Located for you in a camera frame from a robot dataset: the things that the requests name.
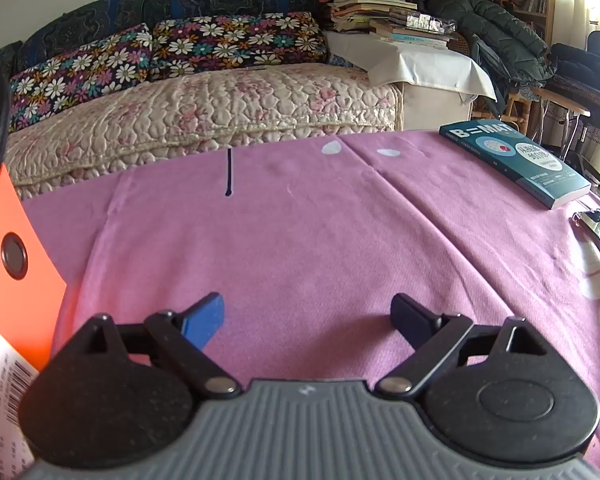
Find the orange cardboard box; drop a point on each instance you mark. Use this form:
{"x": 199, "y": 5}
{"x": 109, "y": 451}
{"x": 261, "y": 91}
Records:
{"x": 35, "y": 290}

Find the floral daisy cushion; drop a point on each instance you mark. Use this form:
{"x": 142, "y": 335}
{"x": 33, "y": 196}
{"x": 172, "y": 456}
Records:
{"x": 80, "y": 72}
{"x": 240, "y": 42}

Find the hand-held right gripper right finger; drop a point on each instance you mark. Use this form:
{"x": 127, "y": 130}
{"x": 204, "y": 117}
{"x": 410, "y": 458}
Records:
{"x": 409, "y": 317}

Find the dark green jacket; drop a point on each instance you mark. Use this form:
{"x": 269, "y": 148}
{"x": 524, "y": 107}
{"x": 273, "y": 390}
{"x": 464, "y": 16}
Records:
{"x": 500, "y": 35}

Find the black clothes pile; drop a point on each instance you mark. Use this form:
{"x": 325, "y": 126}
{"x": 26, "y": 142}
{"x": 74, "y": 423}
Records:
{"x": 590, "y": 60}

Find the beige side cabinet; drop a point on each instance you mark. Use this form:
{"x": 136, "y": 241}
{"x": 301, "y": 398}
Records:
{"x": 435, "y": 110}

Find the beige quilted sofa cover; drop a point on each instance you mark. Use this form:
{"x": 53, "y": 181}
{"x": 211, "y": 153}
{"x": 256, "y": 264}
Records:
{"x": 180, "y": 110}

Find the teal book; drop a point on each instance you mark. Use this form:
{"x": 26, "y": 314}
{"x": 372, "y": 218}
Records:
{"x": 530, "y": 160}

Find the white cloth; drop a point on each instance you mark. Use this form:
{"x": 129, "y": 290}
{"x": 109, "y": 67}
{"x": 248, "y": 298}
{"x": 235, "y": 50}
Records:
{"x": 420, "y": 65}

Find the stack of books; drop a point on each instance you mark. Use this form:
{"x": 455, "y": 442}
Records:
{"x": 375, "y": 17}

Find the wooden chair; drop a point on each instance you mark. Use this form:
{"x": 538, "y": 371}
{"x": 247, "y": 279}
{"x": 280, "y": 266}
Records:
{"x": 520, "y": 110}

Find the pink cloth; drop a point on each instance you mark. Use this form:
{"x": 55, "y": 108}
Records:
{"x": 300, "y": 235}

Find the metal clip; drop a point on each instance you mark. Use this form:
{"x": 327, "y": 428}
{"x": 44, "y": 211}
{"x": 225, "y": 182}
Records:
{"x": 591, "y": 220}

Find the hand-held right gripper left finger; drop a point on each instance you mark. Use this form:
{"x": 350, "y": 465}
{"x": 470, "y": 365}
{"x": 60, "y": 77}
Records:
{"x": 206, "y": 321}

